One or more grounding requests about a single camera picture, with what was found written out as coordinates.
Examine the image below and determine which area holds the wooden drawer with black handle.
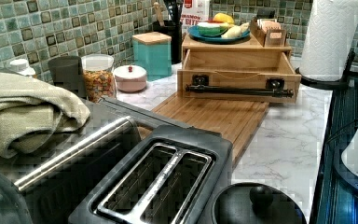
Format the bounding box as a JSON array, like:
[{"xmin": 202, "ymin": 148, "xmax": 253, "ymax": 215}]
[{"xmin": 177, "ymin": 49, "xmax": 301, "ymax": 104}]

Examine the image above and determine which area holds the wooden drawer cabinet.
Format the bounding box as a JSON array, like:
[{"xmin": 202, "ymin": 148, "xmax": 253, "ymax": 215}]
[{"xmin": 182, "ymin": 35, "xmax": 292, "ymax": 58}]

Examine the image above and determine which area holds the bamboo cutting board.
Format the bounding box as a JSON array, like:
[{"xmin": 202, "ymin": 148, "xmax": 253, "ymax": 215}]
[{"xmin": 152, "ymin": 93, "xmax": 269, "ymax": 168}]

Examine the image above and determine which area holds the pink ceramic lidded bowl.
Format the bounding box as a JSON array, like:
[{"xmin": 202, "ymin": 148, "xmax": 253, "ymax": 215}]
[{"xmin": 113, "ymin": 65, "xmax": 147, "ymax": 92}]

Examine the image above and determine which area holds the black two-slot toaster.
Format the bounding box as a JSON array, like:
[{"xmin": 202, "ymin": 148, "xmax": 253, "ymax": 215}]
[{"xmin": 68, "ymin": 125, "xmax": 232, "ymax": 224}]

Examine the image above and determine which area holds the teal canister with wooden lid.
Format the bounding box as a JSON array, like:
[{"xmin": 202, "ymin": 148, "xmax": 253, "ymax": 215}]
[{"xmin": 132, "ymin": 32, "xmax": 172, "ymax": 81}]

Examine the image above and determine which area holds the blue plate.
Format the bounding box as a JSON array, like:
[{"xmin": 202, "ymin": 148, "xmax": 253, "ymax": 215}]
[{"xmin": 187, "ymin": 26, "xmax": 250, "ymax": 44}]

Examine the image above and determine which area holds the glass jar of cereal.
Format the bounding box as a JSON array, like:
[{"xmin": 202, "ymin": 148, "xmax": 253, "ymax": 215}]
[{"xmin": 81, "ymin": 54, "xmax": 117, "ymax": 103}]

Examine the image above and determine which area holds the black utensil holder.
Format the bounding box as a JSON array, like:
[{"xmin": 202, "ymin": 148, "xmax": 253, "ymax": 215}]
[{"xmin": 152, "ymin": 21, "xmax": 182, "ymax": 64}]

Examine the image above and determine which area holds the wooden spoon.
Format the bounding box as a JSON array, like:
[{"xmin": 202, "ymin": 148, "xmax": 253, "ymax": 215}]
[{"xmin": 153, "ymin": 2, "xmax": 165, "ymax": 27}]

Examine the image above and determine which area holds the pale potato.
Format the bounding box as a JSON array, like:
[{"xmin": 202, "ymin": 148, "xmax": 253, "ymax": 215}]
[{"xmin": 221, "ymin": 22, "xmax": 249, "ymax": 39}]

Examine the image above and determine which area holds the cinnamon cereal box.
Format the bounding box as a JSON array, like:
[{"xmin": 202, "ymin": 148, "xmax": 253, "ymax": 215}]
[{"xmin": 181, "ymin": 0, "xmax": 210, "ymax": 32}]

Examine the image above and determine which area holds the black pot lid with knob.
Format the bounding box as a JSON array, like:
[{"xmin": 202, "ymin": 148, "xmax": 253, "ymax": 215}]
[{"xmin": 212, "ymin": 182, "xmax": 307, "ymax": 224}]

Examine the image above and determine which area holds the wooden tea bag organizer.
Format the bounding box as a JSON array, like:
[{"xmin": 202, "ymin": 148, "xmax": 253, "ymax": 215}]
[{"xmin": 250, "ymin": 18, "xmax": 286, "ymax": 47}]

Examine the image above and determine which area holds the dark grey cup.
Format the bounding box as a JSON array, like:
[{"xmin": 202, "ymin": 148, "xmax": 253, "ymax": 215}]
[{"xmin": 48, "ymin": 56, "xmax": 87, "ymax": 99}]

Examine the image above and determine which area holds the folded beige towel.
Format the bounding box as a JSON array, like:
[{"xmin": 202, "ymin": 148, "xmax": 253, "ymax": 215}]
[{"xmin": 0, "ymin": 73, "xmax": 90, "ymax": 159}]

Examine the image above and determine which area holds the white paper towel roll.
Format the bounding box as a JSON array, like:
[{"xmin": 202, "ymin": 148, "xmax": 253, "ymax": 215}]
[{"xmin": 299, "ymin": 0, "xmax": 358, "ymax": 81}]

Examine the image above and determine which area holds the white bottle cap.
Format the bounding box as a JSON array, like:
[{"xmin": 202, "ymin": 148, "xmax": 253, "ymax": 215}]
[{"xmin": 9, "ymin": 59, "xmax": 36, "ymax": 77}]

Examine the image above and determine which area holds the black paper towel holder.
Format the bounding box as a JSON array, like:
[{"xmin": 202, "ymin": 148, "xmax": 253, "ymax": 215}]
[{"xmin": 295, "ymin": 50, "xmax": 355, "ymax": 91}]

